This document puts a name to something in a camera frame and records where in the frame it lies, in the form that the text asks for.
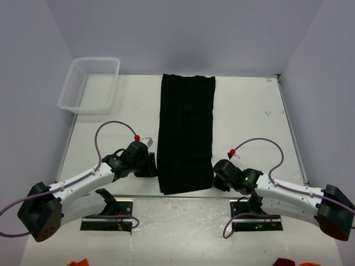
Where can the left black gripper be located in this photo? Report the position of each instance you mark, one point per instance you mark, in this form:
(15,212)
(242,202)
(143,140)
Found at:
(150,170)

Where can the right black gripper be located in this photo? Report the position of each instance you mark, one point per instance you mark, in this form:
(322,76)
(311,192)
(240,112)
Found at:
(217,184)

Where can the black t shirt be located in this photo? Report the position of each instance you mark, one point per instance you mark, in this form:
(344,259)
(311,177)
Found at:
(185,134)

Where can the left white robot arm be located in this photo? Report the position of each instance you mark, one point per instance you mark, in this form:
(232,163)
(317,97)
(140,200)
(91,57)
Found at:
(50,207)

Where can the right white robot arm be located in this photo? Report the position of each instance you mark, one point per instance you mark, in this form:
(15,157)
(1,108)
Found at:
(327,208)

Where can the white plastic basket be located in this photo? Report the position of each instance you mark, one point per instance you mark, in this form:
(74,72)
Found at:
(90,86)

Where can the dark red cloth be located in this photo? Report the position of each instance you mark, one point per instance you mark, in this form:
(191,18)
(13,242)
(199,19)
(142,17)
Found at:
(283,262)

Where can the orange cloth bottom left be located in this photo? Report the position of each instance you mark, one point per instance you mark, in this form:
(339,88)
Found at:
(83,262)

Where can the orange cloth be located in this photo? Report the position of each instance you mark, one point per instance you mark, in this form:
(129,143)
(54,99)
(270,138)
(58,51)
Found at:
(83,262)
(309,264)

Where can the orange cloth bottom right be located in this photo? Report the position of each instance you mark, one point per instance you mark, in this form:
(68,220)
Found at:
(309,264)

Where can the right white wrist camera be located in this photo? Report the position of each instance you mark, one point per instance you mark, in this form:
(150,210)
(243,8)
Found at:
(236,157)

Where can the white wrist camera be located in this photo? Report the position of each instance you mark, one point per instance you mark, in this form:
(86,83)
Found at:
(148,141)
(236,157)

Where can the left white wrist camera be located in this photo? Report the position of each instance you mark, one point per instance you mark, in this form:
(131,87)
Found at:
(148,141)

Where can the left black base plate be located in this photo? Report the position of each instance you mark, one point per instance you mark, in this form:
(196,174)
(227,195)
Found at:
(121,208)

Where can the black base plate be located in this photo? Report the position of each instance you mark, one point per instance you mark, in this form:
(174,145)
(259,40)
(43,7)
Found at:
(121,208)
(251,223)

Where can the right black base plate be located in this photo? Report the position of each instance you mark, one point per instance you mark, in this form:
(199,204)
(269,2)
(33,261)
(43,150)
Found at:
(251,223)

